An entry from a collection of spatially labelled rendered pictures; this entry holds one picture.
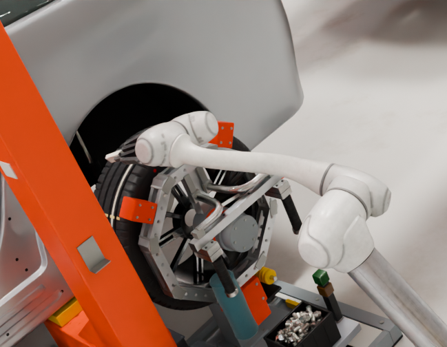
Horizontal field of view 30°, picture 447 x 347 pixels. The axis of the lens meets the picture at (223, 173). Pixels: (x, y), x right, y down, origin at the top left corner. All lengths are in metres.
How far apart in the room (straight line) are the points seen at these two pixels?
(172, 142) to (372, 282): 0.67
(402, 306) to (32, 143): 1.08
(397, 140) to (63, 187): 2.68
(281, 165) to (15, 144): 0.73
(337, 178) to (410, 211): 1.87
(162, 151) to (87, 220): 0.31
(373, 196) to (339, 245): 0.19
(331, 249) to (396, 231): 1.91
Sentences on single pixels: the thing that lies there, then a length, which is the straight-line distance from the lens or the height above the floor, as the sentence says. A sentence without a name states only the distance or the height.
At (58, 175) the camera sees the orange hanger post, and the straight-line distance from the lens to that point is 2.35.
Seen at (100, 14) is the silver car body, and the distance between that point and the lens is 3.00.
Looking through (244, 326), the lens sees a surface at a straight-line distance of 2.88.
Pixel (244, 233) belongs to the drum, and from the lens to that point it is 2.75.
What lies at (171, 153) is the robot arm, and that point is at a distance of 2.31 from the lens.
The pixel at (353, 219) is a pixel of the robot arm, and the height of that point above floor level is 1.11.
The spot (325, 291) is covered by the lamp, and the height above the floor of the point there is 0.60.
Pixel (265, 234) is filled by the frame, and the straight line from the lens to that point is 3.02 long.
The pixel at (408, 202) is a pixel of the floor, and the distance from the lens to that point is 4.15.
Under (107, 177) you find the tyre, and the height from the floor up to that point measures 1.13.
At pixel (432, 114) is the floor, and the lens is 4.84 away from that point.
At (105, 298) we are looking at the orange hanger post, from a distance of 2.52.
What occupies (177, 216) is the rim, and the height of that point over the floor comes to 0.92.
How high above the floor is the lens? 2.29
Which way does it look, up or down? 27 degrees down
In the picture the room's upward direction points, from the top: 24 degrees counter-clockwise
